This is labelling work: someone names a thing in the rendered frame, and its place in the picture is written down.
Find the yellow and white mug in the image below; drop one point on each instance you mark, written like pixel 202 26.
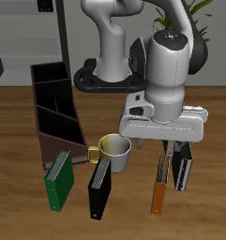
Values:
pixel 116 151

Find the black book with white edge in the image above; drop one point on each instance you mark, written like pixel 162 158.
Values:
pixel 182 167

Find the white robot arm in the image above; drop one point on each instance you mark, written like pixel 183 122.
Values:
pixel 167 68

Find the green pot plant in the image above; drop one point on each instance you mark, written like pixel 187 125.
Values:
pixel 192 18

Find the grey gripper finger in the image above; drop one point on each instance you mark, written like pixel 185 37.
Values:
pixel 138 143
pixel 169 148

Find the orange book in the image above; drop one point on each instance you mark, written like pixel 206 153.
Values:
pixel 160 184

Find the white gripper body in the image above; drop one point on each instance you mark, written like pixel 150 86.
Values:
pixel 161 127

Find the dark brown desk caddy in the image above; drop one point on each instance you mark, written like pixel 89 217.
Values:
pixel 58 115

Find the green book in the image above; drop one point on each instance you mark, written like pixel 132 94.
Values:
pixel 58 182

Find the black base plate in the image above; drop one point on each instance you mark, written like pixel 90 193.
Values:
pixel 86 82

